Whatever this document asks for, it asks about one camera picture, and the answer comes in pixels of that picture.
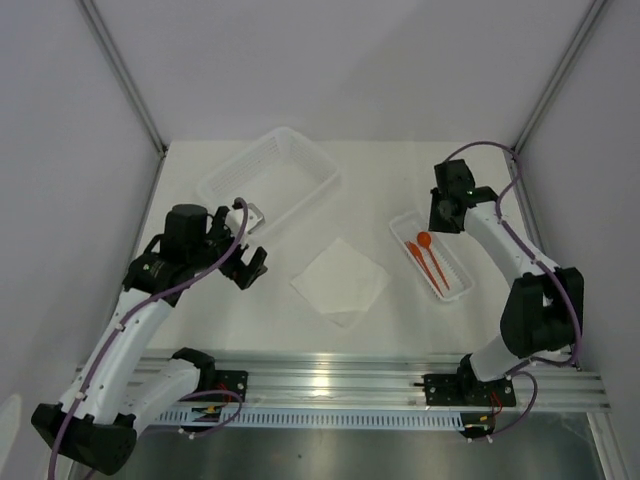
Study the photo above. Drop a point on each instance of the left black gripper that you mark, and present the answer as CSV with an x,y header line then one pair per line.
x,y
243,274

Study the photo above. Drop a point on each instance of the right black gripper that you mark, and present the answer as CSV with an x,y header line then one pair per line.
x,y
434,223

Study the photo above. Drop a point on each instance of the orange plastic spoon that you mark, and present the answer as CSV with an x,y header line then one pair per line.
x,y
425,241

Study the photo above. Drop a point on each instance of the orange plastic knife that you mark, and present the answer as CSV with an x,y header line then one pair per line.
x,y
425,265

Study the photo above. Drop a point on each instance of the white paper napkin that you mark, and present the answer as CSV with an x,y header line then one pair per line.
x,y
341,283

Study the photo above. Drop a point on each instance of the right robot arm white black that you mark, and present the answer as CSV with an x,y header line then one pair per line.
x,y
544,309

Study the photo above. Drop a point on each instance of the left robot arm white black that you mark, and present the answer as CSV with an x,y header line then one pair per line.
x,y
95,422

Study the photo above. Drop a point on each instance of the small white utensil tray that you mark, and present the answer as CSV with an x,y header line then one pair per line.
x,y
404,229

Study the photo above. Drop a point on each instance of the large white plastic basket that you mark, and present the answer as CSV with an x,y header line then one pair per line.
x,y
283,173

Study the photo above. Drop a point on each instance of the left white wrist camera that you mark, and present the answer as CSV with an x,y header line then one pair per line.
x,y
254,219

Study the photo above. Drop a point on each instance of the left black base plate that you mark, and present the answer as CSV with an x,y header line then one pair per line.
x,y
235,381

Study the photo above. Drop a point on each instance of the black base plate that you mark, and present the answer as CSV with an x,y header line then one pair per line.
x,y
235,381
449,390

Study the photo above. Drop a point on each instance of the white slotted cable duct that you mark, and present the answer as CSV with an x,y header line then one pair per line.
x,y
410,420

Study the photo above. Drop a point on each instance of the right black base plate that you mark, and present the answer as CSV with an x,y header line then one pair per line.
x,y
449,390

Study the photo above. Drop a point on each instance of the aluminium mounting rail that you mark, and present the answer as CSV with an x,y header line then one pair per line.
x,y
387,382

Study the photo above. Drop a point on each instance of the right aluminium frame post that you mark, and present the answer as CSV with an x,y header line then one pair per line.
x,y
563,68

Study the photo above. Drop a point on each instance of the aluminium frame post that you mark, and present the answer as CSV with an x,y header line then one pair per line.
x,y
563,68
120,71

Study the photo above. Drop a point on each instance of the left aluminium frame post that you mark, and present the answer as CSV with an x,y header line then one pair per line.
x,y
120,71

